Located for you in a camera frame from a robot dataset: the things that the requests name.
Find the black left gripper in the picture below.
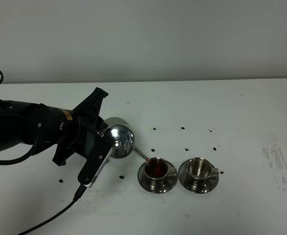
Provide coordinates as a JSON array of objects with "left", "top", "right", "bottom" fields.
[{"left": 52, "top": 87, "right": 109, "bottom": 166}]

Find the stainless steel teapot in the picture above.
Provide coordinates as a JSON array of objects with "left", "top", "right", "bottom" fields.
[{"left": 103, "top": 117, "right": 150, "bottom": 161}]

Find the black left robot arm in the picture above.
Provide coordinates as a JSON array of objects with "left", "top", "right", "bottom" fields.
[{"left": 0, "top": 88, "right": 108, "bottom": 166}]

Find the left stainless steel teacup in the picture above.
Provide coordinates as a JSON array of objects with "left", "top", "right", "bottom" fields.
[{"left": 143, "top": 158, "right": 176, "bottom": 180}]

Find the stainless steel teacup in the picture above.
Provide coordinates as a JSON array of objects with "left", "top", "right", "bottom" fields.
[
  {"left": 186, "top": 158, "right": 220, "bottom": 181},
  {"left": 143, "top": 158, "right": 176, "bottom": 180}
]

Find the left stainless steel saucer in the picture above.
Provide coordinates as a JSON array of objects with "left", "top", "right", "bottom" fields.
[{"left": 137, "top": 161, "right": 178, "bottom": 194}]

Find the stainless steel saucer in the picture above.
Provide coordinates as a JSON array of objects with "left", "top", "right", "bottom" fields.
[
  {"left": 178, "top": 159, "right": 219, "bottom": 194},
  {"left": 137, "top": 161, "right": 178, "bottom": 194}
]

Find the right stainless steel teacup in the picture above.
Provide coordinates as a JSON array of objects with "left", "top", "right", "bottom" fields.
[{"left": 186, "top": 158, "right": 220, "bottom": 181}]

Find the right stainless steel saucer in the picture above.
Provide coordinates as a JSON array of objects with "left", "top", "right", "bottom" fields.
[{"left": 178, "top": 159, "right": 219, "bottom": 194}]

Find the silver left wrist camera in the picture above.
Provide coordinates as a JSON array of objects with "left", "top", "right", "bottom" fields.
[{"left": 78, "top": 129, "right": 114, "bottom": 188}]

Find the black left camera cable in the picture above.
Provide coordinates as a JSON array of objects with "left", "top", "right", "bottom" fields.
[{"left": 0, "top": 68, "right": 87, "bottom": 235}]

